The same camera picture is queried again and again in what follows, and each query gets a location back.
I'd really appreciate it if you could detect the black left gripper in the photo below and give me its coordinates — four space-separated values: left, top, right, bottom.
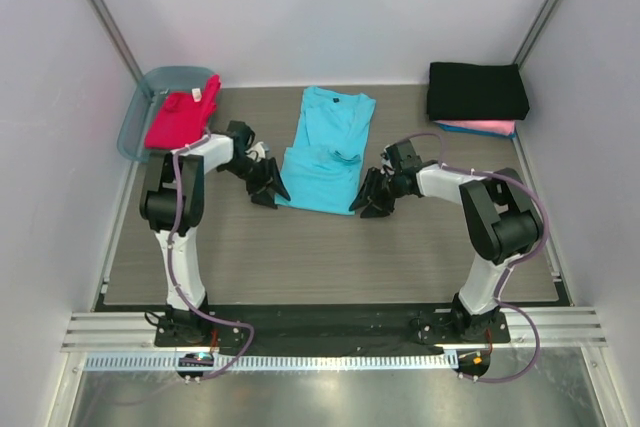
219 157 289 209

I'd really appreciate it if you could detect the cyan t-shirt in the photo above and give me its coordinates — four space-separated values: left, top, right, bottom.
275 86 376 216

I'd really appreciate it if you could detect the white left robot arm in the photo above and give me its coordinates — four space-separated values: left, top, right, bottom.
139 121 290 347

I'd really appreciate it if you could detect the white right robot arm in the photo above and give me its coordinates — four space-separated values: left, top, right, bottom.
349 138 545 343

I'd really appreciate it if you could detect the red t-shirt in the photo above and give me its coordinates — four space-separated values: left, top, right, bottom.
144 74 221 150

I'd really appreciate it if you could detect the folded black t-shirt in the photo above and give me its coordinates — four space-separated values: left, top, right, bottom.
426 62 530 121

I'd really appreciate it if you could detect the clear blue plastic bin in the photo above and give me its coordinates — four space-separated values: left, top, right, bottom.
117 66 214 164

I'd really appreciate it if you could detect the folded pink t-shirt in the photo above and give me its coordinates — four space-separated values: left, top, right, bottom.
437 120 515 136

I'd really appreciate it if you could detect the folded blue t-shirt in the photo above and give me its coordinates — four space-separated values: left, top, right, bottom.
437 124 516 139

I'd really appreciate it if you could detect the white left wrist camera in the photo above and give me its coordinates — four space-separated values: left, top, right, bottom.
246 141 270 162

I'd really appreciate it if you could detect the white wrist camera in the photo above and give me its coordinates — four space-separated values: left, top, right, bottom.
380 147 391 164
246 141 270 162

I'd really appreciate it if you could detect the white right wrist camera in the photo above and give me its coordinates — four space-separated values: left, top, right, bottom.
380 147 391 164

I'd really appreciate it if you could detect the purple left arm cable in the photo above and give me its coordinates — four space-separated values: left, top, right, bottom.
167 130 256 381

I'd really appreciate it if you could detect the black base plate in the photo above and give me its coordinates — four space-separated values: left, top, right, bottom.
145 303 510 356

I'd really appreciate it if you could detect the white slotted cable duct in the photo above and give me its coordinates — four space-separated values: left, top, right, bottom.
84 351 458 373

